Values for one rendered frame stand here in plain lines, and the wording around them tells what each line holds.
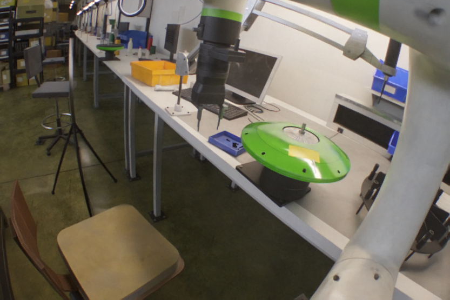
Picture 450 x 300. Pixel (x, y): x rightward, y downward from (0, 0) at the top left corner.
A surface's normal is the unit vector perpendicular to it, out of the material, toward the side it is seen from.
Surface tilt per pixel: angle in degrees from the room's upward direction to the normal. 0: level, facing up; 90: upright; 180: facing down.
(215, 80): 98
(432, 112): 96
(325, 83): 90
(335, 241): 0
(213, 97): 90
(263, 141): 23
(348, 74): 90
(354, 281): 15
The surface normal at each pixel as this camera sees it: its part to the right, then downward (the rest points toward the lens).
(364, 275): 0.02, -0.97
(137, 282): 0.18, -0.90
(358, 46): -0.62, 0.22
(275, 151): -0.11, -0.76
